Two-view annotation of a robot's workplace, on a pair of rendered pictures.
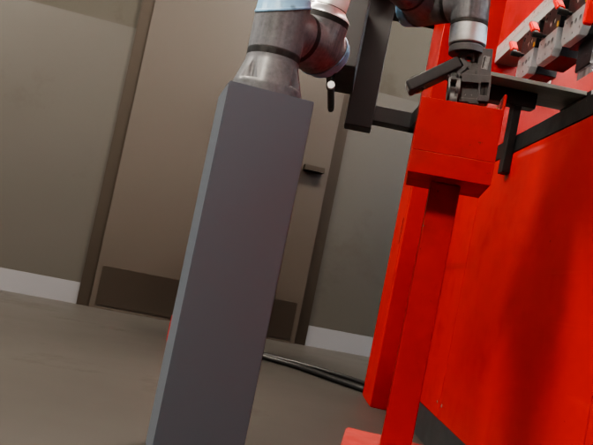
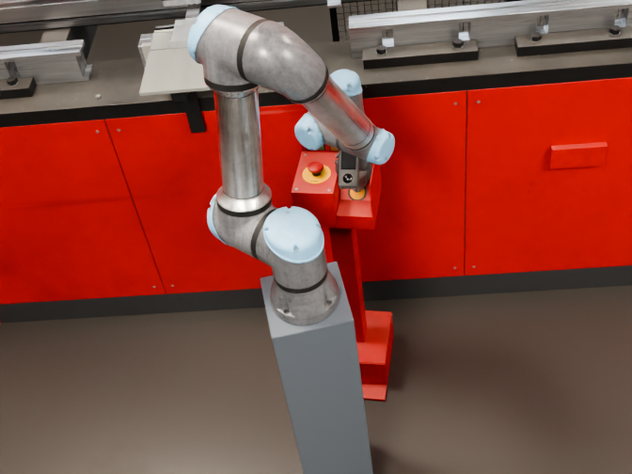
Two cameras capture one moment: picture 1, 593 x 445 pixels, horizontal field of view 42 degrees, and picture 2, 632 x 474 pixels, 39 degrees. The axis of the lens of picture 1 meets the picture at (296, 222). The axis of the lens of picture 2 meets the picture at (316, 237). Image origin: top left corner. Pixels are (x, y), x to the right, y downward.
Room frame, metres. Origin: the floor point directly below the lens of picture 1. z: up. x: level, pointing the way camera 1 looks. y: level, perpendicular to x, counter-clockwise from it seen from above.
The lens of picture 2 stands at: (1.40, 1.38, 2.26)
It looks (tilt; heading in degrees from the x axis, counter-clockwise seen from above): 46 degrees down; 278
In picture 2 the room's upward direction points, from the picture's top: 9 degrees counter-clockwise
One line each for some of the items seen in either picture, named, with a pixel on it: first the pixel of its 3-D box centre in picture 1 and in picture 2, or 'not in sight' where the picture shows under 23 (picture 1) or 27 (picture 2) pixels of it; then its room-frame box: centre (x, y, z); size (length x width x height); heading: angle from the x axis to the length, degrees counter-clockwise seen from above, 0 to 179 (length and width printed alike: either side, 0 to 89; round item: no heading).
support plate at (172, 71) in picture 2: (522, 90); (181, 60); (1.94, -0.50, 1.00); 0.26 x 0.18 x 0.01; 91
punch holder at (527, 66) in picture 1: (539, 55); not in sight; (2.36, -0.64, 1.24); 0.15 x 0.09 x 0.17; 1
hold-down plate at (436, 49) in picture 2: not in sight; (419, 54); (1.33, -0.60, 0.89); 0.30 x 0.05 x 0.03; 1
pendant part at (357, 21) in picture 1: (348, 38); not in sight; (3.14, -0.06, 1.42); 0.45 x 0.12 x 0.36; 177
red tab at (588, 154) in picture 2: not in sight; (577, 155); (0.91, -0.51, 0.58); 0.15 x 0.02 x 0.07; 1
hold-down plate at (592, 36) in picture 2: not in sight; (574, 41); (0.93, -0.61, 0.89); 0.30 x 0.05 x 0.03; 1
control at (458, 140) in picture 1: (453, 142); (337, 181); (1.56, -0.28, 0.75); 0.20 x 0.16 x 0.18; 172
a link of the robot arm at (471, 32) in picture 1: (467, 39); not in sight; (1.52, -0.26, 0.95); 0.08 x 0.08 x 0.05
